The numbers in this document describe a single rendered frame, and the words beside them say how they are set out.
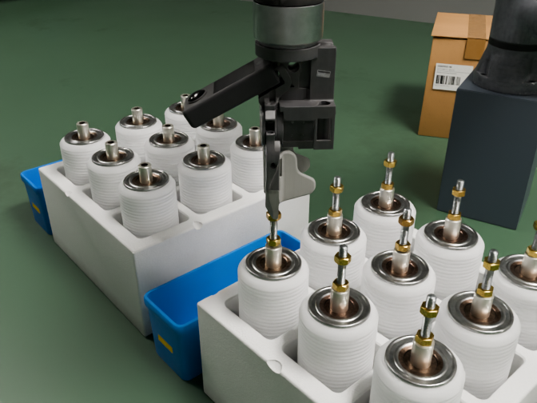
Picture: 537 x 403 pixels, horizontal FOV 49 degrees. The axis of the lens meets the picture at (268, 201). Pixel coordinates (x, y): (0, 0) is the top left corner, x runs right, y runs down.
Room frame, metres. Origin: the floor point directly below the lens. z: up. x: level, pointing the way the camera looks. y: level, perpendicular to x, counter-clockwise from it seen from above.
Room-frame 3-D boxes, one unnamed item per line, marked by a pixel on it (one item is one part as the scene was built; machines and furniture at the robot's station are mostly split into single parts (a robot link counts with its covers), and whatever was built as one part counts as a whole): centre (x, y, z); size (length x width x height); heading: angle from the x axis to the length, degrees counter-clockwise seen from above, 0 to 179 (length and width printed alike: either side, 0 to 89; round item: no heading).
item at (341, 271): (0.55, -0.08, 0.30); 0.01 x 0.01 x 0.08
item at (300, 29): (0.64, -0.02, 0.57); 0.08 x 0.08 x 0.05
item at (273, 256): (0.64, -0.01, 0.26); 0.02 x 0.02 x 0.03
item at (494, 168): (1.23, -0.52, 0.15); 0.18 x 0.18 x 0.30; 60
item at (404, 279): (0.63, -0.17, 0.25); 0.08 x 0.08 x 0.01
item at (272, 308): (0.64, -0.01, 0.16); 0.10 x 0.10 x 0.18
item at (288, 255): (0.64, -0.01, 0.25); 0.08 x 0.08 x 0.01
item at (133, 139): (1.13, 0.27, 0.16); 0.10 x 0.10 x 0.18
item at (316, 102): (0.64, -0.03, 0.49); 0.09 x 0.08 x 0.12; 93
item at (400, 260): (0.63, -0.17, 0.26); 0.02 x 0.02 x 0.03
